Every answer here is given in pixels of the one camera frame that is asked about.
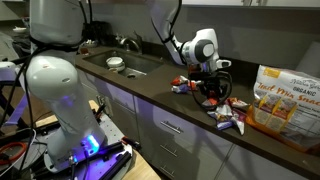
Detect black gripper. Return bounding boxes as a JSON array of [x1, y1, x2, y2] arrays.
[[188, 63, 224, 104]]

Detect red snack sachet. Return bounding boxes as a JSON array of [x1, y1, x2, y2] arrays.
[[187, 80, 199, 92], [226, 96, 250, 110], [201, 97, 219, 108]]

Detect purple and white sachet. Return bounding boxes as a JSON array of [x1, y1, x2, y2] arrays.
[[171, 84, 191, 95], [215, 118, 235, 131]]

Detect red and white sachet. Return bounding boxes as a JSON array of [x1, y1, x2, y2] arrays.
[[170, 74, 190, 87]]

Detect white drawer cabinet front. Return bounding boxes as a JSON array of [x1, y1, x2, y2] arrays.
[[132, 95, 235, 180]]

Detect trail mix snack bag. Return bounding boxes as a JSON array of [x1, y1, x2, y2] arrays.
[[245, 64, 320, 154]]

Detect steel kitchen sink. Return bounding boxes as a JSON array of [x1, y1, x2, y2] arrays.
[[81, 49, 165, 80]]

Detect metal sink faucet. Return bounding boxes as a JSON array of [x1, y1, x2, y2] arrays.
[[118, 30, 144, 55]]

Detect white bowl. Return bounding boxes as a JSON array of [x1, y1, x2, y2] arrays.
[[105, 56, 127, 73]]

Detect white lower cabinet door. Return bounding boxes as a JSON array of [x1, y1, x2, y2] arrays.
[[75, 67, 137, 143]]

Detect metal robot mounting table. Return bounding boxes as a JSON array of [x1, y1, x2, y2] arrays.
[[29, 111, 135, 180]]

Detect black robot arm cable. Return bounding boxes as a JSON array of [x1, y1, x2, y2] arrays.
[[191, 70, 234, 112]]

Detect metal drawer handle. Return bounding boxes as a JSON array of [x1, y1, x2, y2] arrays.
[[159, 120, 183, 135], [159, 165, 177, 179], [159, 143, 179, 158]]

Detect red coiled cable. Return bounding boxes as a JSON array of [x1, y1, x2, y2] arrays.
[[0, 141, 28, 166]]

